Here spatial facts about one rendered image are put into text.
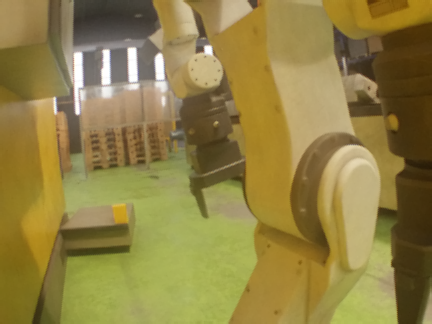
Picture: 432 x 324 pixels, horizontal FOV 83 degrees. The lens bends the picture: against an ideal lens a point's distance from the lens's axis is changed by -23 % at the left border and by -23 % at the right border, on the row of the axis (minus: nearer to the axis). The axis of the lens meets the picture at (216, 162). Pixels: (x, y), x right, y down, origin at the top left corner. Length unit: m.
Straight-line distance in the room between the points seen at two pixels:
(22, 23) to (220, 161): 0.50
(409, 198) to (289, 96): 0.18
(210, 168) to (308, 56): 0.29
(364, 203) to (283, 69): 0.18
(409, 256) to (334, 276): 0.17
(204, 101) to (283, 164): 0.24
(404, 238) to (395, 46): 0.13
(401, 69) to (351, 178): 0.17
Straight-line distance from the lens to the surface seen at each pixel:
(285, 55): 0.34
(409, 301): 0.25
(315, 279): 0.39
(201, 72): 0.52
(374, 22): 0.22
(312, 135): 0.35
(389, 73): 0.20
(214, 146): 0.55
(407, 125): 0.20
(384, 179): 2.08
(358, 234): 0.37
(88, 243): 1.90
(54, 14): 0.70
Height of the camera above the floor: 0.70
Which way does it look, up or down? 6 degrees down
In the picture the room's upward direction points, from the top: 5 degrees counter-clockwise
